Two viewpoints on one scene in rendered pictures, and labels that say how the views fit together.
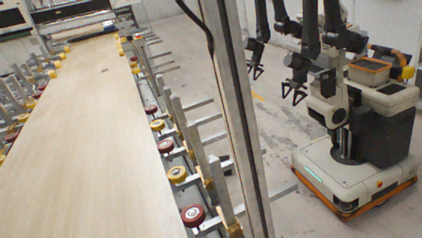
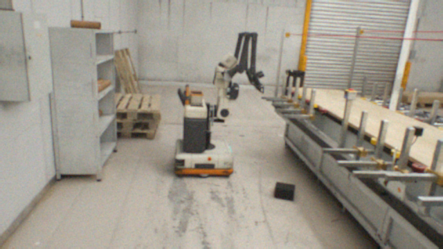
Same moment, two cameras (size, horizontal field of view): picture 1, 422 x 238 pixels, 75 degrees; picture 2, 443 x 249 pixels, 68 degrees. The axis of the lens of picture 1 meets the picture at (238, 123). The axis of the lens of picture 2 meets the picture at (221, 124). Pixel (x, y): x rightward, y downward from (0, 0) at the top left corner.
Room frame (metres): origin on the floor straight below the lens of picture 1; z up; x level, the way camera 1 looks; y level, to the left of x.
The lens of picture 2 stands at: (5.09, 0.14, 1.60)
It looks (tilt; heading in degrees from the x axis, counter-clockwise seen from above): 16 degrees down; 191
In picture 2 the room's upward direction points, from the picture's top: 4 degrees clockwise
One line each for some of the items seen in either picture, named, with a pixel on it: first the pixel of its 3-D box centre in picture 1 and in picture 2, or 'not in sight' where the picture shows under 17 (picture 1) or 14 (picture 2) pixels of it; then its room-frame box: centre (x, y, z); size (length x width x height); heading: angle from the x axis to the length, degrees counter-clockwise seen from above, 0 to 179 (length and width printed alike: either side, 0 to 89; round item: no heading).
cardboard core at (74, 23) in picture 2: not in sight; (86, 24); (1.78, -2.07, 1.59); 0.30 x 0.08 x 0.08; 108
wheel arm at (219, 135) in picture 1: (206, 141); (288, 104); (1.20, 0.19, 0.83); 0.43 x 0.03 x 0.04; 108
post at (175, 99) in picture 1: (188, 138); (295, 97); (1.14, 0.26, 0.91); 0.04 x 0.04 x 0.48; 18
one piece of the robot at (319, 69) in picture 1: (314, 72); (232, 88); (1.42, -0.48, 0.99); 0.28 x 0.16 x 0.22; 18
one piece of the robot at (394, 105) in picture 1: (362, 111); (196, 121); (1.54, -0.84, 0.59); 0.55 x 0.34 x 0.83; 18
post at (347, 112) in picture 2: (151, 71); (344, 125); (2.31, 0.65, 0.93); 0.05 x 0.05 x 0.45; 18
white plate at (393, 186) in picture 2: not in sight; (390, 184); (3.01, 0.85, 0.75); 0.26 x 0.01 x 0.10; 18
